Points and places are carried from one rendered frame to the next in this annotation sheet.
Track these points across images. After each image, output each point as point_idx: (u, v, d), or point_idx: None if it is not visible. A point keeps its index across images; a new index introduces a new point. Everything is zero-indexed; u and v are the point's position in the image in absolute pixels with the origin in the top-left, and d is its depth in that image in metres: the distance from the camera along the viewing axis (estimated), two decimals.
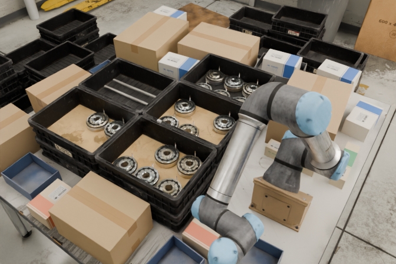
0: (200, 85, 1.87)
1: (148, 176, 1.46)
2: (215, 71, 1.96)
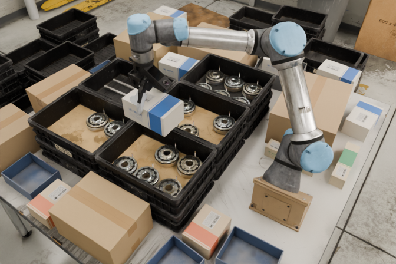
0: (200, 85, 1.87)
1: (148, 176, 1.46)
2: (215, 71, 1.96)
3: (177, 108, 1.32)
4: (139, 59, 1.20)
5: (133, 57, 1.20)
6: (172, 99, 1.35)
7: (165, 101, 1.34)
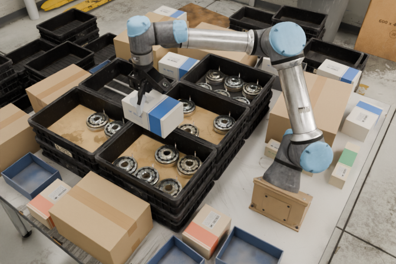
0: (200, 85, 1.87)
1: (148, 176, 1.46)
2: (215, 71, 1.96)
3: (177, 109, 1.33)
4: (138, 60, 1.20)
5: (132, 59, 1.20)
6: (172, 101, 1.35)
7: (164, 102, 1.34)
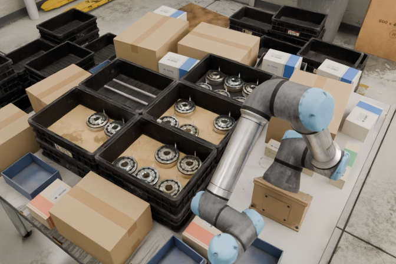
0: (200, 85, 1.87)
1: (148, 176, 1.46)
2: (215, 71, 1.96)
3: None
4: None
5: None
6: None
7: None
